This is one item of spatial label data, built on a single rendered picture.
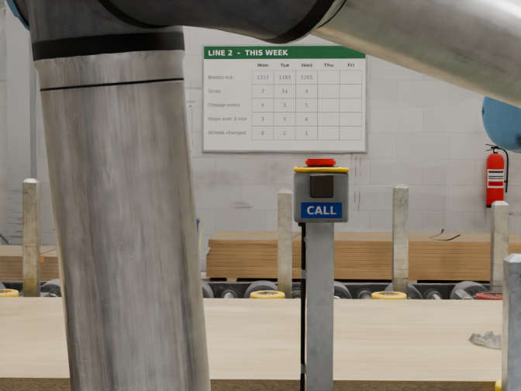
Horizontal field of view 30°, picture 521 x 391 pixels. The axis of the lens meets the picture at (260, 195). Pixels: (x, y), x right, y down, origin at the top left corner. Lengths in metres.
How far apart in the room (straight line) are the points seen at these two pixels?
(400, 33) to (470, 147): 7.83
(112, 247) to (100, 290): 0.03
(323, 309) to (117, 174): 0.61
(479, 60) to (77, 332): 0.38
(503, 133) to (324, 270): 0.31
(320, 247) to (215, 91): 7.30
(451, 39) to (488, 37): 0.04
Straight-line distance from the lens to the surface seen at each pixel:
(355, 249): 7.22
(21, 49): 8.75
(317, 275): 1.26
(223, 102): 8.52
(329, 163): 1.25
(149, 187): 0.72
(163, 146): 0.72
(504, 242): 2.41
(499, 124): 1.11
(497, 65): 0.81
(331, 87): 8.47
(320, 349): 1.28
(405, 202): 2.36
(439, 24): 0.75
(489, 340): 1.75
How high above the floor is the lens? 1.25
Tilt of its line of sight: 3 degrees down
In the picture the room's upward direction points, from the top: straight up
